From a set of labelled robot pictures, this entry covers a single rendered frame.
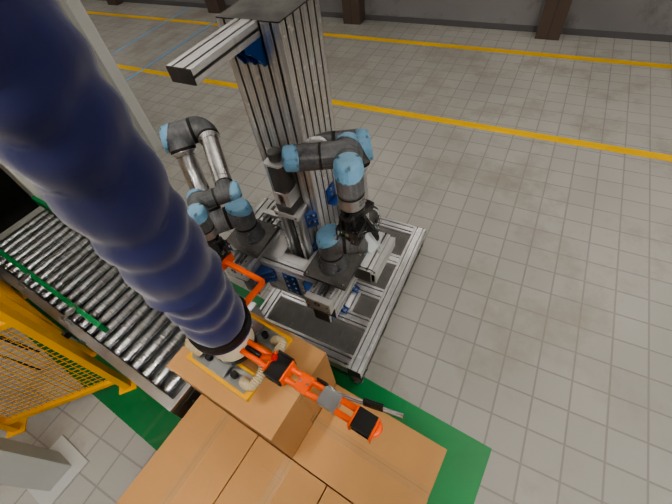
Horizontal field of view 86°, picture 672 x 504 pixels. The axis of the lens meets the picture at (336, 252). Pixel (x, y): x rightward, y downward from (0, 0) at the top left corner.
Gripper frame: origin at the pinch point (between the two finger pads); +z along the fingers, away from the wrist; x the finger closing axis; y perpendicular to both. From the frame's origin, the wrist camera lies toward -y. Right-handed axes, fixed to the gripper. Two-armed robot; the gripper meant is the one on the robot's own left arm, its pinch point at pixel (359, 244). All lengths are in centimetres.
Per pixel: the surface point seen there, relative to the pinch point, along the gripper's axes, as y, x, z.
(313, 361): 25, -14, 58
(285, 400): 44, -17, 58
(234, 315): 34.3, -30.8, 12.3
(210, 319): 41, -32, 4
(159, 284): 45, -33, -20
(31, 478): 132, -153, 130
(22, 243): 25, -280, 97
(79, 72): 33, -30, -68
